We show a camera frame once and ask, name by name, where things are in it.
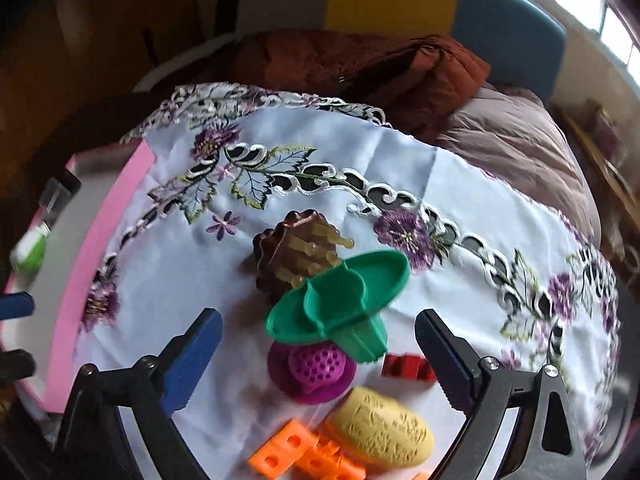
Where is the wooden side furniture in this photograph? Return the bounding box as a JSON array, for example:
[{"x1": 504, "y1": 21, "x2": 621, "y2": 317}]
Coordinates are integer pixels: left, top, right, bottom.
[{"x1": 554, "y1": 99, "x2": 640, "y2": 273}]

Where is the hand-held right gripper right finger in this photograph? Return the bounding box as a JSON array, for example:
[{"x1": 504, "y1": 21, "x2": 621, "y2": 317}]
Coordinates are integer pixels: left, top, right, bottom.
[{"x1": 414, "y1": 309, "x2": 589, "y2": 480}]

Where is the orange plastic block with holes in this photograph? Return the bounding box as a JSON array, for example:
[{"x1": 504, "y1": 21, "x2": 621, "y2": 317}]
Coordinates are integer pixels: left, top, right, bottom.
[{"x1": 247, "y1": 419, "x2": 322, "y2": 479}]

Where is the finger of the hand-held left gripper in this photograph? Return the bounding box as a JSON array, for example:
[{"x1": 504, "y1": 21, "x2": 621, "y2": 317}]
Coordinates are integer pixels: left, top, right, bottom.
[
  {"x1": 0, "y1": 349, "x2": 37, "y2": 387},
  {"x1": 0, "y1": 292, "x2": 36, "y2": 322}
]

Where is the magenta perforated plastic toy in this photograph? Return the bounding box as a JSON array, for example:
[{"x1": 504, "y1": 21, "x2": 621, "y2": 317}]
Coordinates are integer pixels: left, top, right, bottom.
[{"x1": 266, "y1": 337, "x2": 358, "y2": 406}]

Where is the mauve padded duvet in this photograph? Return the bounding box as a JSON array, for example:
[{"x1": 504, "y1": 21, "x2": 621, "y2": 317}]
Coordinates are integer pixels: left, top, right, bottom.
[{"x1": 434, "y1": 84, "x2": 602, "y2": 258}]

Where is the red wooden puzzle block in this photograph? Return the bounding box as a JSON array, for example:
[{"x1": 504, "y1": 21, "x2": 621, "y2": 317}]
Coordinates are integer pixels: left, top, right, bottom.
[{"x1": 381, "y1": 354, "x2": 437, "y2": 382}]

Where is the brown toy with yellow pegs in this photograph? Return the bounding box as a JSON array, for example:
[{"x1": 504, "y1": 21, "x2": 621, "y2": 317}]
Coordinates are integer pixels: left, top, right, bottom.
[{"x1": 251, "y1": 208, "x2": 357, "y2": 306}]

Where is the window with bars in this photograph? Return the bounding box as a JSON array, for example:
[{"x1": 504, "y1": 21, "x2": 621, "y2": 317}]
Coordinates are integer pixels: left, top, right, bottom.
[{"x1": 495, "y1": 0, "x2": 640, "y2": 72}]

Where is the brown wooden wardrobe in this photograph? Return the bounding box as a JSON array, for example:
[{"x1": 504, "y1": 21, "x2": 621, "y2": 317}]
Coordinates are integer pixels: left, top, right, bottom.
[{"x1": 0, "y1": 0, "x2": 236, "y2": 171}]

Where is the black and clear small case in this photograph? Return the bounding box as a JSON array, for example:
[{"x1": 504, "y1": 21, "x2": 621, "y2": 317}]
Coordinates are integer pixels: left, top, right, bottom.
[{"x1": 37, "y1": 167, "x2": 83, "y2": 217}]

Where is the pink and white box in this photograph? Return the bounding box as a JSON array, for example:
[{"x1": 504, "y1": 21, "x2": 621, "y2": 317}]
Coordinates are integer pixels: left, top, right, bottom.
[{"x1": 0, "y1": 137, "x2": 157, "y2": 417}]

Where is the white and green capsule toy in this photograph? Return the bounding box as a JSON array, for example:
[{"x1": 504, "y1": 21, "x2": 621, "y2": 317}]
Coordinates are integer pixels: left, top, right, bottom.
[{"x1": 10, "y1": 222, "x2": 52, "y2": 275}]

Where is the rust brown padded jacket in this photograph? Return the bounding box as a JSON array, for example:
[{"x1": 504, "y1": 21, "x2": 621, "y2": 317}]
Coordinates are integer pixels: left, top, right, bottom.
[{"x1": 234, "y1": 30, "x2": 494, "y2": 147}]

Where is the white embroidered floral tablecloth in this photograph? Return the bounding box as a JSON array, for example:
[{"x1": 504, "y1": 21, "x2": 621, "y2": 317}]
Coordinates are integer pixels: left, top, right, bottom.
[{"x1": 75, "y1": 82, "x2": 624, "y2": 480}]

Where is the yellow patterned plastic mold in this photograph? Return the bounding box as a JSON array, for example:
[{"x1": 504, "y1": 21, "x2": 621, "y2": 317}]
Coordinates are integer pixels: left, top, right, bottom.
[{"x1": 320, "y1": 386, "x2": 436, "y2": 470}]

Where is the green plastic mold toy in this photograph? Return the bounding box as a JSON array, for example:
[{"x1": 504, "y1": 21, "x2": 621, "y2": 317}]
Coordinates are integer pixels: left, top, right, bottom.
[{"x1": 264, "y1": 250, "x2": 412, "y2": 365}]

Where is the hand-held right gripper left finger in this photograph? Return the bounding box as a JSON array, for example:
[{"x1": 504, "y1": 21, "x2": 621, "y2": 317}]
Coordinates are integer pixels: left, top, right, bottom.
[{"x1": 50, "y1": 307, "x2": 224, "y2": 480}]

